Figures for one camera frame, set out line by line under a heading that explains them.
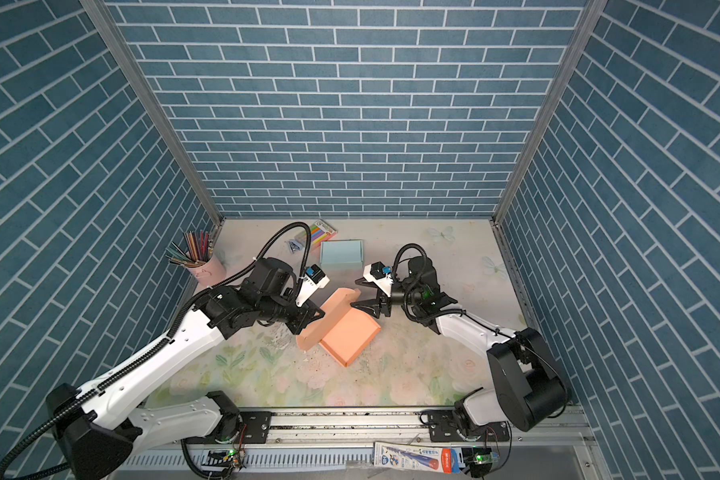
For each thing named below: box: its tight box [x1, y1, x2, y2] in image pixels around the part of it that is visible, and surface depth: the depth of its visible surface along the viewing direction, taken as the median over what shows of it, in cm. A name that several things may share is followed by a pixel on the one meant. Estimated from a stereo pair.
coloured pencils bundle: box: [165, 230, 215, 268], surface depth 98 cm
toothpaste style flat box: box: [373, 442, 461, 473], surface depth 71 cm
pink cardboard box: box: [296, 288, 382, 367], surface depth 87 cm
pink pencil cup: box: [188, 253, 226, 287], surface depth 96 cm
